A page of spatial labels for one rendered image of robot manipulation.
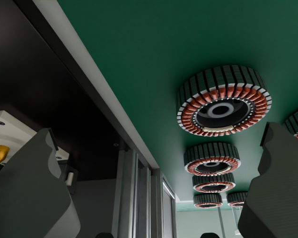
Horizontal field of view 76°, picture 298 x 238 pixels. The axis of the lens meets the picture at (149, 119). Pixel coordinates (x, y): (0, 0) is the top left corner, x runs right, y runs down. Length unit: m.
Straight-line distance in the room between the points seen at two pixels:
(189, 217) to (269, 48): 6.52
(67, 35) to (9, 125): 0.16
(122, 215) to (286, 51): 0.31
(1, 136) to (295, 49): 0.40
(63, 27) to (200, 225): 6.56
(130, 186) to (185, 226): 6.35
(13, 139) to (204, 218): 6.45
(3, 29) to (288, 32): 0.26
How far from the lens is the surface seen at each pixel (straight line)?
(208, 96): 0.22
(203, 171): 0.46
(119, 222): 0.34
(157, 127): 0.33
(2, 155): 0.40
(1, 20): 0.21
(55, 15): 0.21
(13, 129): 0.34
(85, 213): 0.56
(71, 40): 0.22
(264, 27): 0.23
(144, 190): 0.44
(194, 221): 6.66
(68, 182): 0.46
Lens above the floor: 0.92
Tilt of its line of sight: 34 degrees down
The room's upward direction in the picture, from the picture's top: 180 degrees counter-clockwise
